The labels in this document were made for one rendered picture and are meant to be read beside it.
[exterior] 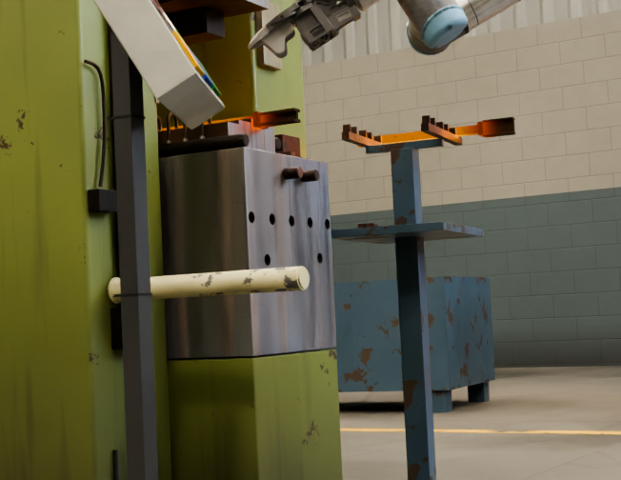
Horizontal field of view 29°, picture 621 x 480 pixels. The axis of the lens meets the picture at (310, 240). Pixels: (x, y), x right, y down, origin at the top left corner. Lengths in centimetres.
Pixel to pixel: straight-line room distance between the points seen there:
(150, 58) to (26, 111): 57
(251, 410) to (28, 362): 47
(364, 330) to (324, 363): 369
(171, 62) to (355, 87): 949
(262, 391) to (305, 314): 26
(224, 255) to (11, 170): 48
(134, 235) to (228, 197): 46
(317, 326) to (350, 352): 375
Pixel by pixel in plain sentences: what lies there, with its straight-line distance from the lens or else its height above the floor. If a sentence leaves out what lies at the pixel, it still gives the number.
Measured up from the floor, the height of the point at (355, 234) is 74.
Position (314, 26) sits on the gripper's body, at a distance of 222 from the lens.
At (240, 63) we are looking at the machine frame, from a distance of 302.
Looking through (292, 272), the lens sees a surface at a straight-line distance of 218.
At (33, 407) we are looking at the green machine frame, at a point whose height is 39.
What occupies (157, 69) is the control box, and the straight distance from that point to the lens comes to 199.
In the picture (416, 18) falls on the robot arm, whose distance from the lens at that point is 223.
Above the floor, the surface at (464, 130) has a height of 102.
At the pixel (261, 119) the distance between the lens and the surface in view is 269.
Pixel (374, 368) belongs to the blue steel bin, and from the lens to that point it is 645.
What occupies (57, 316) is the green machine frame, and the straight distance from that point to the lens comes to 243.
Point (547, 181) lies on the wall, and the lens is 1052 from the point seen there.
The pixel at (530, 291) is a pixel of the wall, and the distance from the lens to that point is 1054.
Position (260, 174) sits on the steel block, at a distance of 257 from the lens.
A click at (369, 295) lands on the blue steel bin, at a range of 644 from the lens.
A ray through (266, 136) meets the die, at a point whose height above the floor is 96.
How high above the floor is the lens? 55
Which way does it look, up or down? 4 degrees up
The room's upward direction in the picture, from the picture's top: 3 degrees counter-clockwise
